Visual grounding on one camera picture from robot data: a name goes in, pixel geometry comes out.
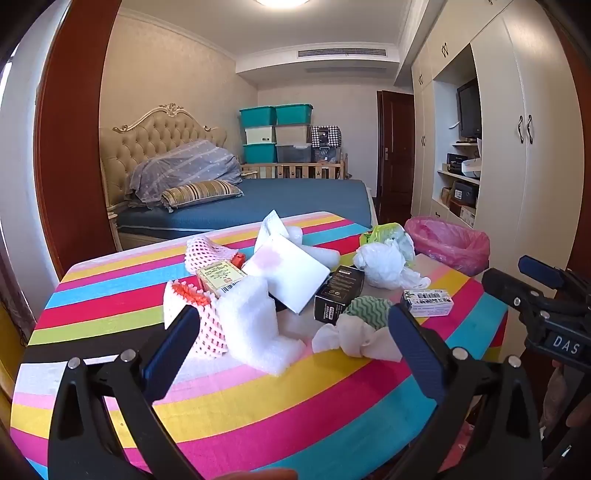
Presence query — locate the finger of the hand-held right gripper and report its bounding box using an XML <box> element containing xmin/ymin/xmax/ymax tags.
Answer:
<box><xmin>517</xmin><ymin>255</ymin><xmax>583</xmax><ymax>292</ymax></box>
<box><xmin>481</xmin><ymin>268</ymin><xmax>552</xmax><ymax>320</ymax></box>

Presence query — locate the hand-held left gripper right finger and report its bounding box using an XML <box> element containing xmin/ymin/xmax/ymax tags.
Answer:
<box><xmin>387</xmin><ymin>304</ymin><xmax>543</xmax><ymax>480</ymax></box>

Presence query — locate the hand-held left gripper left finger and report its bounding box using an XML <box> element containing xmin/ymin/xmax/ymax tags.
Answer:
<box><xmin>47</xmin><ymin>305</ymin><xmax>206</xmax><ymax>480</ymax></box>

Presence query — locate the pink foam net sleeve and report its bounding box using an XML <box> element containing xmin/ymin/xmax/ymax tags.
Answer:
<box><xmin>164</xmin><ymin>279</ymin><xmax>230</xmax><ymax>357</ymax></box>
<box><xmin>185</xmin><ymin>235</ymin><xmax>241</xmax><ymax>278</ymax></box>

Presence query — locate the pink-lined waste bin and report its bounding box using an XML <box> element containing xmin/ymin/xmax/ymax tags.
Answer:
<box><xmin>405</xmin><ymin>217</ymin><xmax>491</xmax><ymax>278</ymax></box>

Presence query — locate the orange wrapper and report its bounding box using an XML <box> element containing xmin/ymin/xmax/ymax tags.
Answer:
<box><xmin>172</xmin><ymin>282</ymin><xmax>212</xmax><ymax>308</ymax></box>

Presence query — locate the white foam block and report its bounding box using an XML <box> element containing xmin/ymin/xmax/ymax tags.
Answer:
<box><xmin>216</xmin><ymin>276</ymin><xmax>306</xmax><ymax>377</ymax></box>

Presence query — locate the white plastic bag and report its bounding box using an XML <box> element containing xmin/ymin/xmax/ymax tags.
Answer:
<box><xmin>353</xmin><ymin>241</ymin><xmax>432</xmax><ymax>290</ymax></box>

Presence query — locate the white cardboard box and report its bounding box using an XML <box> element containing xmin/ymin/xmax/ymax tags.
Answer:
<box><xmin>241</xmin><ymin>233</ymin><xmax>332</xmax><ymax>315</ymax></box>

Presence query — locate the person's right hand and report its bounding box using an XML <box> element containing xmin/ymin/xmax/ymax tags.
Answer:
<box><xmin>542</xmin><ymin>362</ymin><xmax>591</xmax><ymax>432</ymax></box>

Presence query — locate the small white medicine box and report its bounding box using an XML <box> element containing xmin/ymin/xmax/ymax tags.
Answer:
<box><xmin>401</xmin><ymin>289</ymin><xmax>454</xmax><ymax>317</ymax></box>

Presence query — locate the green wavy cloth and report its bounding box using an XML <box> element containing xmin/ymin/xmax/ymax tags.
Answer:
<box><xmin>344</xmin><ymin>296</ymin><xmax>394</xmax><ymax>330</ymax></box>

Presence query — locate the crumpled white tissue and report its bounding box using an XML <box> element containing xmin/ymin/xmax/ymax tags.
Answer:
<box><xmin>311</xmin><ymin>318</ymin><xmax>403</xmax><ymax>363</ymax></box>

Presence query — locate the brown cardboard box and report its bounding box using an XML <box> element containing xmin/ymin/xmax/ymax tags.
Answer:
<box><xmin>448</xmin><ymin>200</ymin><xmax>476</xmax><ymax>228</ymax></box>

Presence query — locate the small yellow cardboard box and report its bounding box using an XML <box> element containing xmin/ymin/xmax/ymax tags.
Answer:
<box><xmin>196</xmin><ymin>260</ymin><xmax>249</xmax><ymax>296</ymax></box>

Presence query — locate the black carton box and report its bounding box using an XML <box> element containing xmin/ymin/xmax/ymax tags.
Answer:
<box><xmin>314</xmin><ymin>265</ymin><xmax>365</xmax><ymax>324</ymax></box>

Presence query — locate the green plastic packet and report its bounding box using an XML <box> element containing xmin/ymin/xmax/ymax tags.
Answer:
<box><xmin>360</xmin><ymin>222</ymin><xmax>416</xmax><ymax>261</ymax></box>

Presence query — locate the white wardrobe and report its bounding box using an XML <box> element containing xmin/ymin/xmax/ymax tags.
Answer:
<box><xmin>410</xmin><ymin>0</ymin><xmax>583</xmax><ymax>287</ymax></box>

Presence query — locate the white foam roll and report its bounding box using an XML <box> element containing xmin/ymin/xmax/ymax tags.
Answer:
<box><xmin>285</xmin><ymin>225</ymin><xmax>342</xmax><ymax>273</ymax></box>

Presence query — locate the cream nightstand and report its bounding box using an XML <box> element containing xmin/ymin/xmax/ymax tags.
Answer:
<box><xmin>106</xmin><ymin>205</ymin><xmax>122</xmax><ymax>252</ymax></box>

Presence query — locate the white foam sheet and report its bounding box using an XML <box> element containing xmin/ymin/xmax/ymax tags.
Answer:
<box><xmin>254</xmin><ymin>210</ymin><xmax>293</xmax><ymax>253</ymax></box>

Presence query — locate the striped pillow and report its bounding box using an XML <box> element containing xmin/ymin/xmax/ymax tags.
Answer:
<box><xmin>161</xmin><ymin>180</ymin><xmax>244</xmax><ymax>213</ymax></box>

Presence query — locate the yellow chair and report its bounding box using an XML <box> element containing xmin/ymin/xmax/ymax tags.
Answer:
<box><xmin>0</xmin><ymin>305</ymin><xmax>25</xmax><ymax>402</ymax></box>

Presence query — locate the black television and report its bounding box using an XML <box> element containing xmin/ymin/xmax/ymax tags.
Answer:
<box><xmin>457</xmin><ymin>79</ymin><xmax>483</xmax><ymax>139</ymax></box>

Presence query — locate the dark brown door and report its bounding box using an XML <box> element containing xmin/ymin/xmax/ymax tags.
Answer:
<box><xmin>376</xmin><ymin>90</ymin><xmax>415</xmax><ymax>227</ymax></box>

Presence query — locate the grey-blue duvet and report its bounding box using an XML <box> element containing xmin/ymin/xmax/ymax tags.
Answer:
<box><xmin>128</xmin><ymin>141</ymin><xmax>241</xmax><ymax>206</ymax></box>

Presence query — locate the blue mattress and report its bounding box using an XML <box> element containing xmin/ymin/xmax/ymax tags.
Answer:
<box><xmin>115</xmin><ymin>178</ymin><xmax>375</xmax><ymax>241</ymax></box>

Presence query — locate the beige tufted headboard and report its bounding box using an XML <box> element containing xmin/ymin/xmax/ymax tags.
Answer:
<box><xmin>99</xmin><ymin>102</ymin><xmax>228</xmax><ymax>208</ymax></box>

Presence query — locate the teal storage box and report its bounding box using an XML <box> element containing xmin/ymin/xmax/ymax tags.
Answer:
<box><xmin>239</xmin><ymin>106</ymin><xmax>278</xmax><ymax>128</ymax></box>
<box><xmin>274</xmin><ymin>104</ymin><xmax>315</xmax><ymax>125</ymax></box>
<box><xmin>243</xmin><ymin>143</ymin><xmax>278</xmax><ymax>164</ymax></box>

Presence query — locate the grey clear storage box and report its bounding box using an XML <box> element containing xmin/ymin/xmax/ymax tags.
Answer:
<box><xmin>276</xmin><ymin>144</ymin><xmax>312</xmax><ymax>163</ymax></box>

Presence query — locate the checkered bag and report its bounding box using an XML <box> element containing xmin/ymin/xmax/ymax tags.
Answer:
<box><xmin>310</xmin><ymin>126</ymin><xmax>342</xmax><ymax>148</ymax></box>

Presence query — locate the white storage box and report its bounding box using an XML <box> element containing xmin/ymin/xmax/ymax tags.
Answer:
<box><xmin>245</xmin><ymin>126</ymin><xmax>277</xmax><ymax>145</ymax></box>

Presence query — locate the beige clear storage box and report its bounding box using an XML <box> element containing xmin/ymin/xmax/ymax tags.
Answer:
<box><xmin>276</xmin><ymin>124</ymin><xmax>311</xmax><ymax>146</ymax></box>

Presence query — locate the ceiling air vent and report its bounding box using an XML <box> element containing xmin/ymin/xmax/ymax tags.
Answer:
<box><xmin>297</xmin><ymin>47</ymin><xmax>387</xmax><ymax>59</ymax></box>

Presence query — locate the red-brown wooden door frame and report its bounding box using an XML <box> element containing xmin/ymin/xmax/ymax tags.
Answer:
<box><xmin>34</xmin><ymin>0</ymin><xmax>122</xmax><ymax>278</ymax></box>

